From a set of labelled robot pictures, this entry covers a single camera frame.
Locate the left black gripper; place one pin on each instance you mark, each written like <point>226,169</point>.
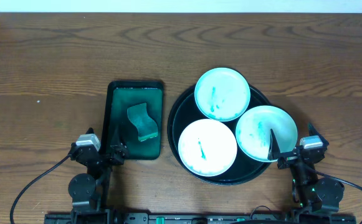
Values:
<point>103,155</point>

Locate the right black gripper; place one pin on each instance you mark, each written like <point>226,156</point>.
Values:
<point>286,159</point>

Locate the pale green plate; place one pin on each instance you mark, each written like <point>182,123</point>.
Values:
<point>222,94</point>
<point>254,127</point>

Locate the green sponge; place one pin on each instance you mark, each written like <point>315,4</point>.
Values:
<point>145,125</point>

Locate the white plate green stain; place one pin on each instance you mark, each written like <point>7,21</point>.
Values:
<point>207,147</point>

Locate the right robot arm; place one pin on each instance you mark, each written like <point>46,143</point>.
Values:
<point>318,198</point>

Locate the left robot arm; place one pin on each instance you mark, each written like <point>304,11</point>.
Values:
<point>89,191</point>

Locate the rectangular black tray green water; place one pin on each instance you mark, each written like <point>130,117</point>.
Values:
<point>120,96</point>

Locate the round black tray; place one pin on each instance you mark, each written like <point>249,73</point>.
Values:
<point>185,111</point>

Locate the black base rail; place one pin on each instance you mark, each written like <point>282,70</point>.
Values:
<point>144,218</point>

